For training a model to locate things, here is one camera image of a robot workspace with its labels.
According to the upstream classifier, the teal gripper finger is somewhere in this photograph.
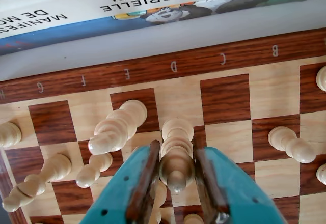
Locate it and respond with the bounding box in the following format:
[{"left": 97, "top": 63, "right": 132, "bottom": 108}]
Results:
[
  {"left": 193, "top": 147, "right": 285, "bottom": 224},
  {"left": 80, "top": 139, "right": 160, "bottom": 224}
]

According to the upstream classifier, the light wooden chess queen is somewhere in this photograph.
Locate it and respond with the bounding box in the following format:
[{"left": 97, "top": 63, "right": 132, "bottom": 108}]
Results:
[{"left": 159, "top": 118, "right": 196, "bottom": 193}]

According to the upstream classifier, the light wooden chess king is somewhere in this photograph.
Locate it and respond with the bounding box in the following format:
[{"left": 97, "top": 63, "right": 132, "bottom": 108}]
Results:
[{"left": 88, "top": 99, "right": 148, "bottom": 155}]

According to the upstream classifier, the light wooden chess bishop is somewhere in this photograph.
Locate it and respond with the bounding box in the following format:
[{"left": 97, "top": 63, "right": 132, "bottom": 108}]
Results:
[{"left": 2, "top": 153, "right": 73, "bottom": 212}]

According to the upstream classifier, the wooden folding chess board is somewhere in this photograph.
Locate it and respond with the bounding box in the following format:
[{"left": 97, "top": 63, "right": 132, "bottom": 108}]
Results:
[{"left": 0, "top": 29, "right": 326, "bottom": 224}]

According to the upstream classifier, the blue illustrated book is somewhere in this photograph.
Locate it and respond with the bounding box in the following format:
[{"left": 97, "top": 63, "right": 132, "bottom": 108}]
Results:
[{"left": 0, "top": 0, "right": 313, "bottom": 57}]

